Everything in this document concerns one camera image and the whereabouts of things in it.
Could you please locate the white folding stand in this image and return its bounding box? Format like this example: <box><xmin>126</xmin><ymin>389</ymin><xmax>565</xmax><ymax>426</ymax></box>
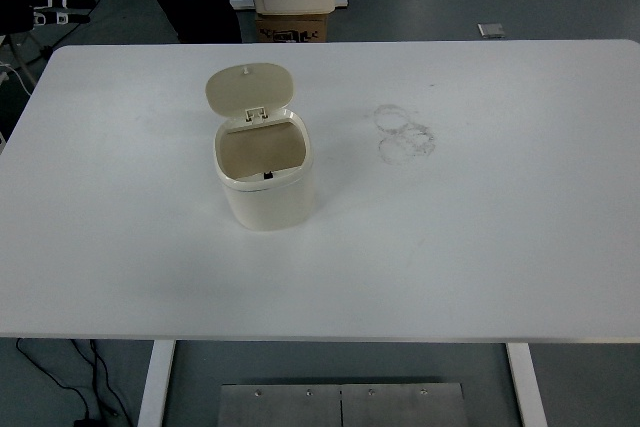
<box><xmin>0</xmin><ymin>31</ymin><xmax>53</xmax><ymax>94</ymax></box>

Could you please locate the small grey floor plate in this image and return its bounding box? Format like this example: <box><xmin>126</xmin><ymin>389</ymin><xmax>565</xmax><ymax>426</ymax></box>
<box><xmin>476</xmin><ymin>22</ymin><xmax>507</xmax><ymax>40</ymax></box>

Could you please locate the white table leg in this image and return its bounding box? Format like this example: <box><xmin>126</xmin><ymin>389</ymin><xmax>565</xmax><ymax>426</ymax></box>
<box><xmin>136</xmin><ymin>340</ymin><xmax>178</xmax><ymax>427</ymax></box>
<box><xmin>506</xmin><ymin>343</ymin><xmax>549</xmax><ymax>427</ymax></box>

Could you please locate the brown cardboard box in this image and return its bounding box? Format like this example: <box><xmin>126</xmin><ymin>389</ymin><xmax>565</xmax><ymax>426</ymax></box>
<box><xmin>254</xmin><ymin>12</ymin><xmax>332</xmax><ymax>44</ymax></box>

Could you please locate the black floor cable with adapter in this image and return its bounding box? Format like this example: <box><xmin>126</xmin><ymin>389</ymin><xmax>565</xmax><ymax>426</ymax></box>
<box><xmin>14</xmin><ymin>337</ymin><xmax>132</xmax><ymax>427</ymax></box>

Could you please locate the grey metal plate with screws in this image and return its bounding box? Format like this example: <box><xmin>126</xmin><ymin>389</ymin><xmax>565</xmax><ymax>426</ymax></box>
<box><xmin>219</xmin><ymin>382</ymin><xmax>469</xmax><ymax>427</ymax></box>

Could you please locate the cream trash bin with lid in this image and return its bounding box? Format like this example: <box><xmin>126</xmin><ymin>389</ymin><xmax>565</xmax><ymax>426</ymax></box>
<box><xmin>203</xmin><ymin>60</ymin><xmax>318</xmax><ymax>234</ymax></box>

